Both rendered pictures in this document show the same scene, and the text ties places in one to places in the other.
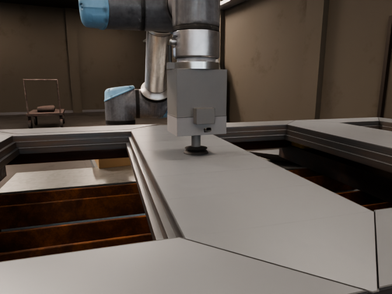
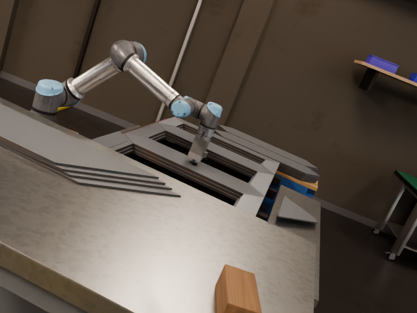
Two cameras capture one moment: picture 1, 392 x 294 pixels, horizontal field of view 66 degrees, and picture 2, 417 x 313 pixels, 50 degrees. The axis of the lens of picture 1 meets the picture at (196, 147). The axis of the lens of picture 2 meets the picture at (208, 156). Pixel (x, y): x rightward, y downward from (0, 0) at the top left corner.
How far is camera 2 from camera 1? 1.91 m
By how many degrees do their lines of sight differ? 63
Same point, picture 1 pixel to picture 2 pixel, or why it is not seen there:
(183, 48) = (208, 134)
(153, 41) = (113, 72)
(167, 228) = (233, 192)
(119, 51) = not seen: outside the picture
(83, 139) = (123, 150)
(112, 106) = (53, 101)
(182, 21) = (211, 127)
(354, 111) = (55, 41)
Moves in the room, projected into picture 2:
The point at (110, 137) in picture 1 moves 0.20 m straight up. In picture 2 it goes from (129, 148) to (143, 107)
